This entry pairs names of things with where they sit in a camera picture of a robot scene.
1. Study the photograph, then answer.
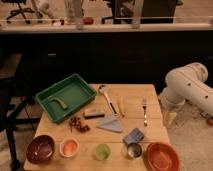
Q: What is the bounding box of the green plastic cup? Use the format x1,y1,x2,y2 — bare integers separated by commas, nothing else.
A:
93,144,111,161

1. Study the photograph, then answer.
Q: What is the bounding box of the red object on ledge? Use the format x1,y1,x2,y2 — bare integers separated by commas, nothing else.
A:
83,17,94,25

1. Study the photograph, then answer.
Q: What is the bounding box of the green plastic tray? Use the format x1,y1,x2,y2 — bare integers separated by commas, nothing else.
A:
36,74,97,123

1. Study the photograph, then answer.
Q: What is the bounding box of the yellow banana toy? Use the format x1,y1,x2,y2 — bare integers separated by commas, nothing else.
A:
118,97,125,117

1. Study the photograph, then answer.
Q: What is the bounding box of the red orange bowl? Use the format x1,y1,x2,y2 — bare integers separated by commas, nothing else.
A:
146,142,180,171

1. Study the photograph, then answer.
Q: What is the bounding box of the blue sponge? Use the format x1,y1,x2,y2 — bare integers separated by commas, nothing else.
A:
123,128,144,145

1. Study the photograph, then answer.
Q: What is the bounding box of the dark purple bowl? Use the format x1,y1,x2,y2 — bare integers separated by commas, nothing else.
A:
26,135,55,164

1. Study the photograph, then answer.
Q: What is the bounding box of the grey blue folded cloth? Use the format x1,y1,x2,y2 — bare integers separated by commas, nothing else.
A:
97,115,123,133

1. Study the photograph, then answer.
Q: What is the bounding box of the green curved vegetable toy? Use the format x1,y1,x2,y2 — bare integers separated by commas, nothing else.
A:
49,97,68,110

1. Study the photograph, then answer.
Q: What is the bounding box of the small orange white bowl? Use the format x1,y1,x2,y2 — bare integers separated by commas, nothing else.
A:
59,138,80,158

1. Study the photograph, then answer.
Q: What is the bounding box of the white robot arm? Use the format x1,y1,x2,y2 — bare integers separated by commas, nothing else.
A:
159,62,213,117

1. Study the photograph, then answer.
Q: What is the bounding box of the silver fork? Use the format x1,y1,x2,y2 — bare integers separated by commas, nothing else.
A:
142,98,148,127

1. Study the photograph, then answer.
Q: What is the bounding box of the dark red grape bunch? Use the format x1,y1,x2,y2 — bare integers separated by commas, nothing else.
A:
69,117,90,133

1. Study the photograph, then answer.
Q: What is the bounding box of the small metal cup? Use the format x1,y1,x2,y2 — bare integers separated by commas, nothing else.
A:
127,143,142,159

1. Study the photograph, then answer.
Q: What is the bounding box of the black chair background left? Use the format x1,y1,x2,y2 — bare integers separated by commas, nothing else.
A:
1,0,43,24

